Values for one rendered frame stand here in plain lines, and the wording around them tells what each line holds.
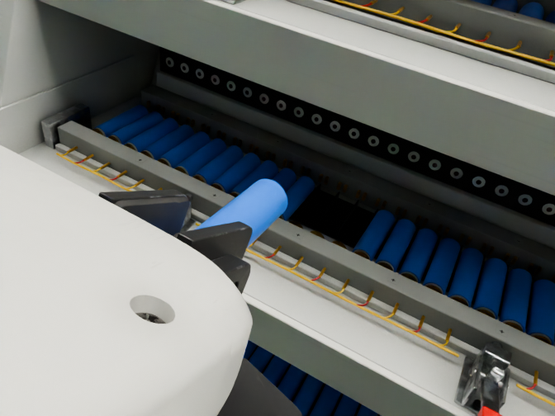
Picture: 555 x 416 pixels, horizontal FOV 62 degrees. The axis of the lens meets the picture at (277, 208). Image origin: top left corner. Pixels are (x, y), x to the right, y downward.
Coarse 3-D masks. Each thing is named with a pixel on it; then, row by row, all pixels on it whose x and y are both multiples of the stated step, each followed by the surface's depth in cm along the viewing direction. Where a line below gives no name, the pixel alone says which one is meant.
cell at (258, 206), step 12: (264, 180) 20; (252, 192) 19; (264, 192) 19; (276, 192) 20; (228, 204) 18; (240, 204) 18; (252, 204) 18; (264, 204) 19; (276, 204) 19; (216, 216) 17; (228, 216) 17; (240, 216) 17; (252, 216) 18; (264, 216) 18; (276, 216) 19; (252, 228) 18; (264, 228) 19; (252, 240) 18
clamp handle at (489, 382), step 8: (488, 376) 30; (496, 376) 30; (488, 384) 30; (496, 384) 30; (488, 392) 29; (496, 392) 29; (488, 400) 28; (496, 400) 28; (488, 408) 27; (496, 408) 28
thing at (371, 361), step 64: (128, 64) 53; (0, 128) 42; (448, 192) 43; (256, 256) 39; (256, 320) 36; (320, 320) 35; (384, 320) 35; (384, 384) 32; (448, 384) 32; (512, 384) 33
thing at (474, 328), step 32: (64, 128) 45; (96, 160) 44; (128, 160) 42; (192, 192) 40; (224, 192) 41; (288, 224) 39; (320, 256) 37; (352, 256) 37; (384, 288) 35; (416, 288) 35; (448, 320) 34; (480, 320) 34; (512, 352) 33; (544, 352) 32
